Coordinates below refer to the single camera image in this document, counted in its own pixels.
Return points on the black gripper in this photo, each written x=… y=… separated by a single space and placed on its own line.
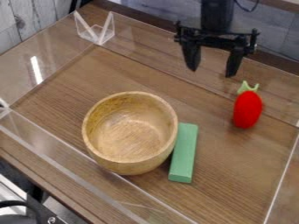
x=240 y=43

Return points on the red plush fruit green stem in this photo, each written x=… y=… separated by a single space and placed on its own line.
x=246 y=107

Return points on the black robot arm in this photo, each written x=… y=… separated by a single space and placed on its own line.
x=214 y=31

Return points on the wooden bowl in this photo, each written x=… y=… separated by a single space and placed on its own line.
x=129 y=131

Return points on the green rectangular block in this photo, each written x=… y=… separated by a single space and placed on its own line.
x=182 y=153

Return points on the clear acrylic corner bracket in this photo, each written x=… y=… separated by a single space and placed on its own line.
x=96 y=34

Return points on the clear acrylic tray wall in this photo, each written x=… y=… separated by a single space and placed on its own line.
x=56 y=74

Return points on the black metal stand bracket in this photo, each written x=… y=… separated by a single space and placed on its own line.
x=38 y=211

